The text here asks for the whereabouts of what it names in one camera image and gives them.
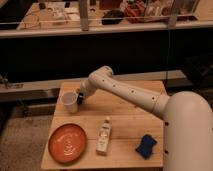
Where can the black whiteboard eraser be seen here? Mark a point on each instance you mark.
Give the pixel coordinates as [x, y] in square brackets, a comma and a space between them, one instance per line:
[80, 97]

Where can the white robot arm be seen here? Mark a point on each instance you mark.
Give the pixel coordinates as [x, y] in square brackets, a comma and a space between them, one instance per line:
[187, 117]

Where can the white plastic cup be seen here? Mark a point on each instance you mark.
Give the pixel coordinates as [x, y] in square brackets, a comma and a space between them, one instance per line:
[69, 100]

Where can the clear plastic bottle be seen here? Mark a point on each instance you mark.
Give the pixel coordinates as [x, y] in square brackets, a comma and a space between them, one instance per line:
[104, 137]

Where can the black bag on shelf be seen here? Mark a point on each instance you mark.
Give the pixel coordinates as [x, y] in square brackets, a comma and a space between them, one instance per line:
[112, 17]

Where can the orange plate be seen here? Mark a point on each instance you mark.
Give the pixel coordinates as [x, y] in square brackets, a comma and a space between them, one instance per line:
[67, 143]

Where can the blue sponge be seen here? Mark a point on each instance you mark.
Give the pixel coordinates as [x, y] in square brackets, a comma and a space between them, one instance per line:
[146, 145]

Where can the red clutter on shelf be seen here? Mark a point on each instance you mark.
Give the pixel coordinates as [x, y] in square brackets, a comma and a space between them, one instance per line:
[134, 10]

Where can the grey metal shelf post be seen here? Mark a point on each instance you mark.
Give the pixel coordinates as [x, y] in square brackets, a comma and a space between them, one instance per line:
[83, 11]

